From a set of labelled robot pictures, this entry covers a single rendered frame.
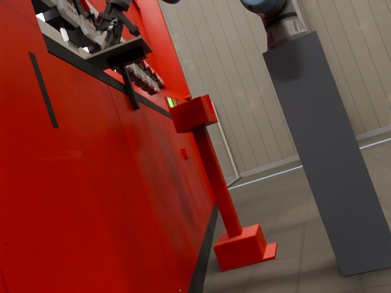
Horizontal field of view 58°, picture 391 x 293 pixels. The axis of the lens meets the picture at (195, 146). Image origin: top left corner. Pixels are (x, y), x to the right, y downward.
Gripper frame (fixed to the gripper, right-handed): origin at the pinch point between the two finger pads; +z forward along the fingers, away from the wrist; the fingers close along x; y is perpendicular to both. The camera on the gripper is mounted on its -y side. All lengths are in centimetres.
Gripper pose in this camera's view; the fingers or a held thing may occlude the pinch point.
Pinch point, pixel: (107, 54)
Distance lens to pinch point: 145.0
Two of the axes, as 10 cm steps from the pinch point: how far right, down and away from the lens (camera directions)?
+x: -1.4, 0.0, -9.9
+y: -9.3, -3.5, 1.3
